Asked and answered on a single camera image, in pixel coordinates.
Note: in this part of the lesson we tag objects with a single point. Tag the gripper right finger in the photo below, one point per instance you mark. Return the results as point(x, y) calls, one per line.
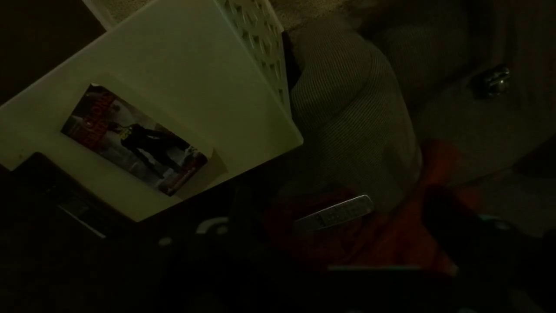
point(469, 243)

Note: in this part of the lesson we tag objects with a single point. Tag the round metal knob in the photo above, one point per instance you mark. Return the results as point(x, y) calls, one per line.
point(493, 81)

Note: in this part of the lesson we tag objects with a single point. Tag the white plastic lattice shelf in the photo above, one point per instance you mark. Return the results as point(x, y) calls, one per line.
point(182, 65)

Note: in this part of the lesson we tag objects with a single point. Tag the black electronic box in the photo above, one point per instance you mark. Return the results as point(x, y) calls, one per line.
point(74, 200)

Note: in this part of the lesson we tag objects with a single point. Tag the silver remote control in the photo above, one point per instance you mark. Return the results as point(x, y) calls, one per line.
point(334, 213)

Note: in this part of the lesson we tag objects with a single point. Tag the orange cloth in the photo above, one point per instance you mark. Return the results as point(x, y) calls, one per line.
point(391, 237)

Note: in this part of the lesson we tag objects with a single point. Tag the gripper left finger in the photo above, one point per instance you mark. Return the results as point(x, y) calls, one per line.
point(243, 261)

